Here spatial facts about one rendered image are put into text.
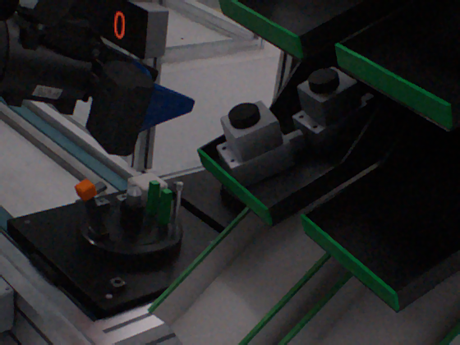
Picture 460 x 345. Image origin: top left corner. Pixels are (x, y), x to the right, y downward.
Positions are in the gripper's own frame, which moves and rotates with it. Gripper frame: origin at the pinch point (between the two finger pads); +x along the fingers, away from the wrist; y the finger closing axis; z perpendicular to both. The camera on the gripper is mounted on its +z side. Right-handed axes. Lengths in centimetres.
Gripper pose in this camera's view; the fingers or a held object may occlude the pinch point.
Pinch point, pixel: (139, 83)
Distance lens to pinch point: 67.3
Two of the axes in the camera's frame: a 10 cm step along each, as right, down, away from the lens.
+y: -5.2, -4.8, 7.1
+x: 7.8, 0.7, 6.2
